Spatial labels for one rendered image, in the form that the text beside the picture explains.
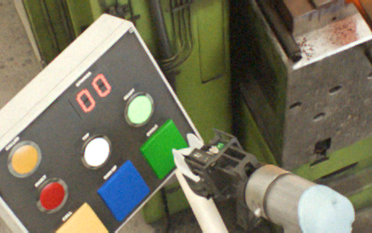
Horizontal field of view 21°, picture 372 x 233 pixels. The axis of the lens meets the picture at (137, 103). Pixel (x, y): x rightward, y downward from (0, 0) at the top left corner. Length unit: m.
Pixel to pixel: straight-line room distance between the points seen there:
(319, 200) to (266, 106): 0.90
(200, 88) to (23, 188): 0.75
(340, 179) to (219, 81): 0.53
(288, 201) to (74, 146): 0.37
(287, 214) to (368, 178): 1.22
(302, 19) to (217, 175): 0.45
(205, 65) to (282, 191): 0.76
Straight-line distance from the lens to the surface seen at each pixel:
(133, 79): 1.63
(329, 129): 2.19
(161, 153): 1.69
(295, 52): 1.87
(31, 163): 1.55
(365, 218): 2.75
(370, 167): 2.64
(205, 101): 2.27
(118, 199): 1.67
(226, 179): 1.54
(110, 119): 1.62
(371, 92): 2.13
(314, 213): 1.39
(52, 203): 1.60
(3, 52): 3.06
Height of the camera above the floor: 2.53
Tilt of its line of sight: 61 degrees down
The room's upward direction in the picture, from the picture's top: 11 degrees counter-clockwise
